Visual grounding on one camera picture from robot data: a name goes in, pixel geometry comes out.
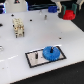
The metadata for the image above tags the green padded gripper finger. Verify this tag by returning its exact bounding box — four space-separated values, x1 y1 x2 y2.
71 3 77 13
58 7 64 18

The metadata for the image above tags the red gear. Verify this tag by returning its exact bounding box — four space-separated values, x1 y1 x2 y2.
63 10 75 20

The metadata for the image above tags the blue gear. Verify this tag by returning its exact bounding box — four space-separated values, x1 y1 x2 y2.
43 46 60 61

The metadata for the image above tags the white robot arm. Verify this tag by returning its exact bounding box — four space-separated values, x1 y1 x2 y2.
5 0 77 18

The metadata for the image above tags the beige electrical connector block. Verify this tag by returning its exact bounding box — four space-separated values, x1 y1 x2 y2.
13 18 24 37

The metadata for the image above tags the black framed peg base plate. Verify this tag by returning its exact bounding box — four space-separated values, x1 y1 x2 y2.
25 46 66 68

